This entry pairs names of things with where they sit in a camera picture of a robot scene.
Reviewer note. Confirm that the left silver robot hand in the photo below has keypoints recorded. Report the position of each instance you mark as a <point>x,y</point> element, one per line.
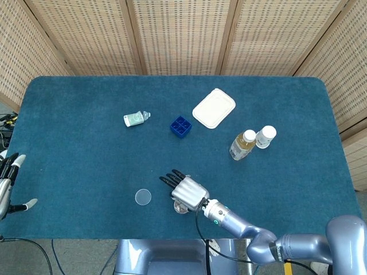
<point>5,189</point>

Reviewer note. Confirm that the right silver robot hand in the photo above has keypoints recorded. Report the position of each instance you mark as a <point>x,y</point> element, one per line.
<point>189,192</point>

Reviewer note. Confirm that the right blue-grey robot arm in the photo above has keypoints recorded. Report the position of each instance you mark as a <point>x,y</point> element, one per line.
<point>258,232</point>

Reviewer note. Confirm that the small object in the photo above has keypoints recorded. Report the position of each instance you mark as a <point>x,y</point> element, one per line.
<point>180,209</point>

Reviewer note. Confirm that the clear round plastic lid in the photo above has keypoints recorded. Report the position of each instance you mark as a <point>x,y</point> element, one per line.
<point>143,197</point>

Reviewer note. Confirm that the blue four-compartment plastic box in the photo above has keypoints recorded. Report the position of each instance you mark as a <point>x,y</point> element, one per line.
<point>178,132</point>

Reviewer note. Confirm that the yellow tea bottle white cap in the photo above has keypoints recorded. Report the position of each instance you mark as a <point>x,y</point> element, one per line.
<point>241,147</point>

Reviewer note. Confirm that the blue-grey robot torso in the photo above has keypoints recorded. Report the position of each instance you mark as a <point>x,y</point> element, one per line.
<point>172,257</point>

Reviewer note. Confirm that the cream rectangular plastic tray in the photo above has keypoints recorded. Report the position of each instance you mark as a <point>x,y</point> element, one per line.
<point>213,109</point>

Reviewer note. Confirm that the green toothpaste tube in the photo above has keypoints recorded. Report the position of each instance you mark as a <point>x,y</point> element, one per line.
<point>134,119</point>

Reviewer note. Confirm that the woven folding screen panel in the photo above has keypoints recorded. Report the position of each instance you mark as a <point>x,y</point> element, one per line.
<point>275,37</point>
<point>23,51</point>
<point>357,160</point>
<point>183,37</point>
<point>94,37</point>
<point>344,71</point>

